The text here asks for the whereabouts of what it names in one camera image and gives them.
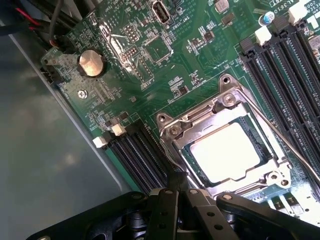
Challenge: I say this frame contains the bent steel locking lever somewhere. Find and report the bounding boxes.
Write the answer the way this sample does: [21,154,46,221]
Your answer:
[158,117,193,176]

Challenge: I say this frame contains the silver CPU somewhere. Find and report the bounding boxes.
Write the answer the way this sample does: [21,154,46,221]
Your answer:
[182,119,273,186]

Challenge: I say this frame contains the metal CPU socket cover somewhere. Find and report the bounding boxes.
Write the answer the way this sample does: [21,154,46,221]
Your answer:
[172,99,292,193]

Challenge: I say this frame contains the long steel locking lever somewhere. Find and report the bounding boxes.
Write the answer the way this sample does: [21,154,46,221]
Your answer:
[234,89,320,185]

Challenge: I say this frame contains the left black RAM slots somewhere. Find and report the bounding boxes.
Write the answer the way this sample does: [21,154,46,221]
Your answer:
[111,123,171,189]

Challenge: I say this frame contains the black ram slots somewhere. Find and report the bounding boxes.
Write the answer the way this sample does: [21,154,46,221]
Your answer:
[239,39,320,173]
[111,123,171,189]

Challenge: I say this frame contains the green motherboard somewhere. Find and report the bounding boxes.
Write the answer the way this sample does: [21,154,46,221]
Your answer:
[41,0,320,226]

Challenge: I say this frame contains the grey metal PC case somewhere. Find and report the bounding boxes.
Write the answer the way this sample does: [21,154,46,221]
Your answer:
[0,32,141,240]

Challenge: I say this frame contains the square black chip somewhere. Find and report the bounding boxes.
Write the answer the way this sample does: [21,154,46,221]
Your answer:
[144,36,175,64]

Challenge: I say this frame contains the round coin cell battery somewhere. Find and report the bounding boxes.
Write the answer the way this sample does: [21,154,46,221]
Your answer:
[77,49,107,78]

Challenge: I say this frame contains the right black RAM slots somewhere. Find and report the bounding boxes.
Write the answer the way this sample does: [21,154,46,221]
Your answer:
[239,39,320,173]

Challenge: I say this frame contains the silver USB port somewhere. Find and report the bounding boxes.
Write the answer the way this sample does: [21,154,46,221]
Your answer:
[151,0,172,25]

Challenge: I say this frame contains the small blue capacitor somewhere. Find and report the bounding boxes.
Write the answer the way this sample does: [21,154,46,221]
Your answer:
[258,12,276,27]

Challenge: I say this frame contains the metal CPU socket frame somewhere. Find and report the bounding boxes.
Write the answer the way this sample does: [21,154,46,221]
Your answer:
[154,73,293,198]

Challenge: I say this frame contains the thick black cable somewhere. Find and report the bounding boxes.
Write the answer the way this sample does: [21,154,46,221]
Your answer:
[0,24,55,37]

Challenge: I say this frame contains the red wire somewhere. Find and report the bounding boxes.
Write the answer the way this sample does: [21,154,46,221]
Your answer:
[14,6,42,31]

